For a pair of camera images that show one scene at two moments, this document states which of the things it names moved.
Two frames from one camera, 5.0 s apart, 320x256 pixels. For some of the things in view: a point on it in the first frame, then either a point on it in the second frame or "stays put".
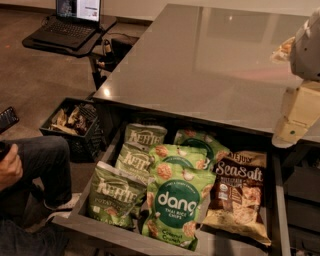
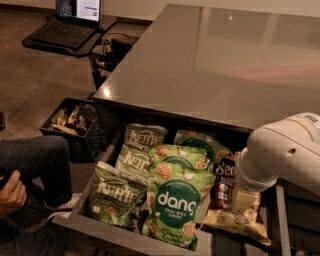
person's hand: [11, 168] → [13, 194]
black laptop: [74, 22] stays put
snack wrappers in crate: [76, 121] stays put
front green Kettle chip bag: [115, 195] stays put
